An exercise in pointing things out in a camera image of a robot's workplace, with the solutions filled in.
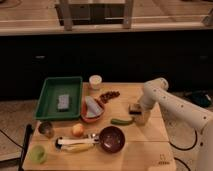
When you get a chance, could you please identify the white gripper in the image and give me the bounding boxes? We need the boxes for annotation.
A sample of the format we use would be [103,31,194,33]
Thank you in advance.
[135,95,155,125]

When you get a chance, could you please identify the wooden chair legs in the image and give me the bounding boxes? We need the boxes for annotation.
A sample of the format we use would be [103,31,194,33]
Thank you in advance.
[54,0,134,31]

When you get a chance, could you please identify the green chili pepper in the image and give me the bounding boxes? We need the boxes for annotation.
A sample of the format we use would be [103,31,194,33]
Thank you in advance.
[110,118,134,126]

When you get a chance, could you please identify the grey sponge block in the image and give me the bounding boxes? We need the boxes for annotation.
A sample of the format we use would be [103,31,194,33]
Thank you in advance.
[57,94,70,111]

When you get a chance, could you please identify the light green cup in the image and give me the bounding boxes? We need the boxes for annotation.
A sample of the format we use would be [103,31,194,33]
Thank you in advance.
[29,145,47,164]

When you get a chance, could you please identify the orange bowl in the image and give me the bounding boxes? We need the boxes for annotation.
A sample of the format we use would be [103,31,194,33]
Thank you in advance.
[81,99,105,123]

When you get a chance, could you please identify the red grape bunch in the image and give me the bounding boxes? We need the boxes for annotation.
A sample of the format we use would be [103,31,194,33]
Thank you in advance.
[100,91,120,104]

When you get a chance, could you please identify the yellow apple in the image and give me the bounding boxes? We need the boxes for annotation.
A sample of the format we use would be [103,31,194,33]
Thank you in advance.
[71,123,84,137]

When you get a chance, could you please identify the purple bowl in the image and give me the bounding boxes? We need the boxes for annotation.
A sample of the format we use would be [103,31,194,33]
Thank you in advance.
[99,126,125,153]

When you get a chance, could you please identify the grey folded cloth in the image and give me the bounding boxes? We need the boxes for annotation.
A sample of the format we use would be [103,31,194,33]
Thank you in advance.
[85,96,103,118]

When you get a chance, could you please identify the white cup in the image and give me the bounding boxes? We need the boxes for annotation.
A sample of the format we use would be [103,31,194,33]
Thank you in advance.
[89,75,102,90]

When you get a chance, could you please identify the small metal cup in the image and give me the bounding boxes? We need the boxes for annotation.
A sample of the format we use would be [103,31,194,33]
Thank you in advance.
[38,121,54,138]

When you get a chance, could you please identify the black bar left of table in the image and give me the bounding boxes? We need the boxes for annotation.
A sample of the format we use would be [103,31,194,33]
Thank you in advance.
[18,124,33,171]

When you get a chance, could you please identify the yellow banana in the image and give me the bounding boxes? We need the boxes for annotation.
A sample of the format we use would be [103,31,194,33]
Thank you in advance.
[62,144,94,153]

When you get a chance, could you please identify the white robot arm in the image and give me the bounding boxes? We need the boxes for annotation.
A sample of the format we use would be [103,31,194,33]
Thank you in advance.
[138,78,213,171]

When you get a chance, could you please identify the metal spoon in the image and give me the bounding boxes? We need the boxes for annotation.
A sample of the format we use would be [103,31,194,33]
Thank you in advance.
[86,133,99,138]

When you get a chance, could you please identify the green plastic tray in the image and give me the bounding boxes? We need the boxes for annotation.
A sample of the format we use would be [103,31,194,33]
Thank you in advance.
[35,76,83,121]

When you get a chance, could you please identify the teal black object on floor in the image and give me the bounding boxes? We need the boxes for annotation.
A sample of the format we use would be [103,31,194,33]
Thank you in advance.
[187,92,212,108]

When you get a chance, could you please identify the white handled utensil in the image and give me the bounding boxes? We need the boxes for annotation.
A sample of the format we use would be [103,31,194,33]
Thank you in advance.
[56,138,98,145]

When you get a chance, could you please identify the black cable right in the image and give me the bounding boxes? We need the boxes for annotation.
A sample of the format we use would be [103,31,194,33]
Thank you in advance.
[169,129,199,171]

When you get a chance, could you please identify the black whiteboard eraser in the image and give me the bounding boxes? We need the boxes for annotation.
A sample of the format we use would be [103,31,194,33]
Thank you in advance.
[129,104,141,115]

